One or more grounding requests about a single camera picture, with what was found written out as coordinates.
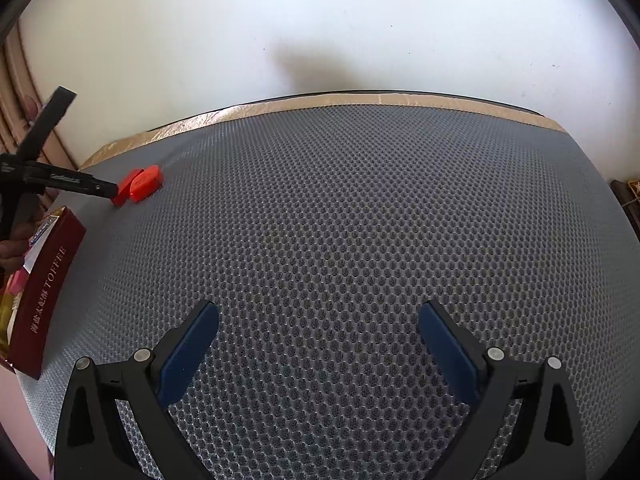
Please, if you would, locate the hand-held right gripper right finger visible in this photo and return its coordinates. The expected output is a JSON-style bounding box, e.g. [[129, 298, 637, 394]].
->
[[417, 301, 586, 480]]

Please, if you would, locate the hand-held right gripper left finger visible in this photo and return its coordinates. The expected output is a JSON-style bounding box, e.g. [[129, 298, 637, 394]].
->
[[54, 300, 221, 480]]

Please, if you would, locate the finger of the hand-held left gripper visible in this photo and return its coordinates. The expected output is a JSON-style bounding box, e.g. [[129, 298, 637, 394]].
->
[[25, 160, 120, 199], [17, 86, 77, 166]]

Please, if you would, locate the red rectangular block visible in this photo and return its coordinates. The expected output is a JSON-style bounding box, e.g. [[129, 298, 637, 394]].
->
[[111, 170, 146, 207]]

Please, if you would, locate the red oval block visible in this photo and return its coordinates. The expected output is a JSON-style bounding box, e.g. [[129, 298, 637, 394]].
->
[[129, 164, 164, 202]]

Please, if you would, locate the red box with gold interior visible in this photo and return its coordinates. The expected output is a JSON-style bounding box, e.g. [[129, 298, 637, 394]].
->
[[0, 205, 87, 381]]

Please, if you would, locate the person's left hand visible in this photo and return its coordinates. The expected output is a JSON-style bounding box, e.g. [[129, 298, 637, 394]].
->
[[0, 220, 38, 276]]

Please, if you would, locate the beige patterned curtain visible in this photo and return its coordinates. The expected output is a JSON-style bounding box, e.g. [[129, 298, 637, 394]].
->
[[0, 25, 81, 216]]

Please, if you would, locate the pink small item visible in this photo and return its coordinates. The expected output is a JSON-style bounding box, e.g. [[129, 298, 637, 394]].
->
[[7, 267, 31, 294]]

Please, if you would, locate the grey mesh mat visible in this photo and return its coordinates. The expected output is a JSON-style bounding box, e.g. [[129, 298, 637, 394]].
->
[[15, 102, 640, 480]]

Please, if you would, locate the dark wooden furniture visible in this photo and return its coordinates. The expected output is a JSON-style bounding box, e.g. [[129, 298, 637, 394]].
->
[[611, 177, 640, 241]]

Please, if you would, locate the gold foil table edging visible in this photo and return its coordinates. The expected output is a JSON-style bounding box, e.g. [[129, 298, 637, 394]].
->
[[77, 91, 571, 171]]

